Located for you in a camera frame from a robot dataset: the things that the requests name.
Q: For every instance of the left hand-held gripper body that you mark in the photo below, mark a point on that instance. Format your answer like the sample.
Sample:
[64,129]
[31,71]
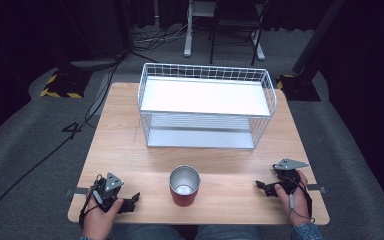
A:
[108,195]

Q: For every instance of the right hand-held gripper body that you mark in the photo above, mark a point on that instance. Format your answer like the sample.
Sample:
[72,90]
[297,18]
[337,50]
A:
[288,178]

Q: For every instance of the red metal cup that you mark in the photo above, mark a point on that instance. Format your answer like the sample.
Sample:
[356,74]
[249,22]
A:
[184,198]

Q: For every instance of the person's left hand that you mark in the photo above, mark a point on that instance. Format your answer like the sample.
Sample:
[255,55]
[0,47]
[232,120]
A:
[96,218]

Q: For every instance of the person's right hand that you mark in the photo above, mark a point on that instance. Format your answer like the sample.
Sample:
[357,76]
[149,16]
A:
[298,208]

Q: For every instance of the black stand base hazard tape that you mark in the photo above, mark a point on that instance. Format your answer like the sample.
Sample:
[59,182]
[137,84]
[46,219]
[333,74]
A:
[65,85]
[298,88]

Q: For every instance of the black slanted stand pole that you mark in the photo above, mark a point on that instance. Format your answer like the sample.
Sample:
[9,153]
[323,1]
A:
[316,36]

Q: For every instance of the black folding chair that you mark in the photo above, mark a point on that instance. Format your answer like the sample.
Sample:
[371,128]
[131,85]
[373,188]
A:
[233,23]

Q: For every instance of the grey table edge bracket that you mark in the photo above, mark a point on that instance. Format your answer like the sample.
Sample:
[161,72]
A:
[79,191]
[316,188]

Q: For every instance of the white desk frame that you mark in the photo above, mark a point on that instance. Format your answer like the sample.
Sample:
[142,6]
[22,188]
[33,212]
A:
[188,36]

